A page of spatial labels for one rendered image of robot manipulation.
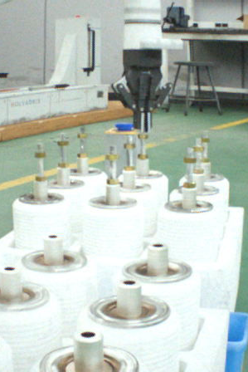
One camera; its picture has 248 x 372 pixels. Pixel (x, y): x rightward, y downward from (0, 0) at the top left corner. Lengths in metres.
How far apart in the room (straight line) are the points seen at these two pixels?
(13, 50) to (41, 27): 0.50
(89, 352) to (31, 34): 7.04
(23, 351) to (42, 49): 6.81
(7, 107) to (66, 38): 1.12
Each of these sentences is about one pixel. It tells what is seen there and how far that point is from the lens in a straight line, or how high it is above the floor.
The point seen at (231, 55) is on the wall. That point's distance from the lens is 6.22.
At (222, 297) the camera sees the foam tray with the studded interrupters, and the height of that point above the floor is 0.13.
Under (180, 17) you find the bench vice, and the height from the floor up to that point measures 0.86.
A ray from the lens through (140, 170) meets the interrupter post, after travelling 1.20.
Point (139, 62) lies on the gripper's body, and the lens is 1.15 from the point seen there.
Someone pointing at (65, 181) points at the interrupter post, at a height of 0.26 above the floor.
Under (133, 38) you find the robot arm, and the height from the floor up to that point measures 0.51.
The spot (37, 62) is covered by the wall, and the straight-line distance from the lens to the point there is 7.36.
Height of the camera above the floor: 0.48
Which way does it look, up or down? 11 degrees down
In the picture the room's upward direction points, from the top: straight up
